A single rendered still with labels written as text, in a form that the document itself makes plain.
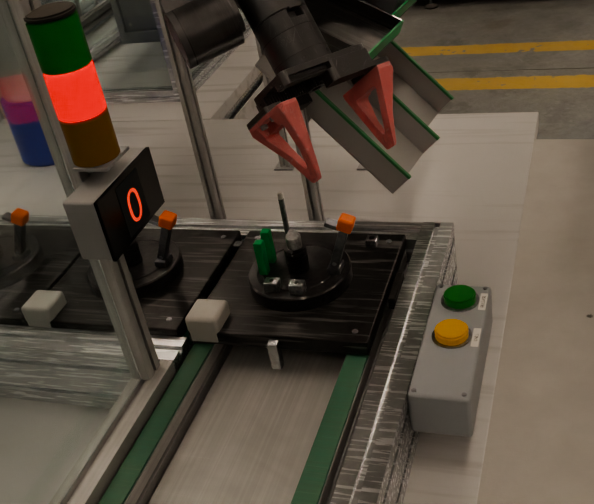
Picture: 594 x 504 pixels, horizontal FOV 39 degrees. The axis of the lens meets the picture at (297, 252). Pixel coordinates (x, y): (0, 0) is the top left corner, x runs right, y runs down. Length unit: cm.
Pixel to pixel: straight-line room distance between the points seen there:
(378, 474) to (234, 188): 88
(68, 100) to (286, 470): 46
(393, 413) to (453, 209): 60
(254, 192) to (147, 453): 75
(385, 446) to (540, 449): 21
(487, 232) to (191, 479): 66
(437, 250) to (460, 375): 26
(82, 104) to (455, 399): 50
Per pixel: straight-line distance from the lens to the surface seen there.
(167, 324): 112
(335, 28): 125
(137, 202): 92
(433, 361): 99
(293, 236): 109
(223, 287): 116
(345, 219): 105
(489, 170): 157
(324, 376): 106
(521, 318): 121
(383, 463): 89
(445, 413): 96
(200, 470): 99
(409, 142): 136
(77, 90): 85
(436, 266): 114
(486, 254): 134
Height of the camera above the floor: 161
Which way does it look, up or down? 33 degrees down
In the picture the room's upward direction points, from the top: 11 degrees counter-clockwise
